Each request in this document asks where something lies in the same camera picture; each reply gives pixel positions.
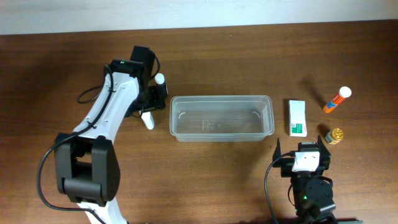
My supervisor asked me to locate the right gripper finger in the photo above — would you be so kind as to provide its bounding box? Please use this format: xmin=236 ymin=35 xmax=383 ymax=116
xmin=272 ymin=138 xmax=281 ymax=162
xmin=318 ymin=135 xmax=331 ymax=157

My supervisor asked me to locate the black bottle white cap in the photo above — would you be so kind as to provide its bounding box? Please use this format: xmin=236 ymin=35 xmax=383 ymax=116
xmin=154 ymin=73 xmax=169 ymax=98

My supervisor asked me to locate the white green medicine box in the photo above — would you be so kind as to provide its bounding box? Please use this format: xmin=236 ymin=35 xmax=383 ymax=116
xmin=289 ymin=100 xmax=307 ymax=137

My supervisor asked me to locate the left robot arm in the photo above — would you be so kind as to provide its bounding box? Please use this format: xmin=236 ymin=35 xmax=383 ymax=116
xmin=54 ymin=46 xmax=168 ymax=223

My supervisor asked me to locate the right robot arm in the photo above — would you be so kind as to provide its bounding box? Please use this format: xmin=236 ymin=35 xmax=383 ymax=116
xmin=270 ymin=137 xmax=337 ymax=223

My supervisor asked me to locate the clear white tube bottle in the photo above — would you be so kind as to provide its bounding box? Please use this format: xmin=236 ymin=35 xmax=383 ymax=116
xmin=141 ymin=112 xmax=155 ymax=130

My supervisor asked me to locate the orange vitamin tube white cap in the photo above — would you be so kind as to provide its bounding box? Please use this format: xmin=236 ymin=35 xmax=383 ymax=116
xmin=323 ymin=86 xmax=352 ymax=113

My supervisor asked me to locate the clear plastic container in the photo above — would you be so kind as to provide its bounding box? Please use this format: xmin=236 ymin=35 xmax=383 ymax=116
xmin=170 ymin=95 xmax=275 ymax=142

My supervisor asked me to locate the small gold lid jar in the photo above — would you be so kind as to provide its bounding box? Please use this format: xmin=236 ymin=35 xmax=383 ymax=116
xmin=325 ymin=128 xmax=344 ymax=144

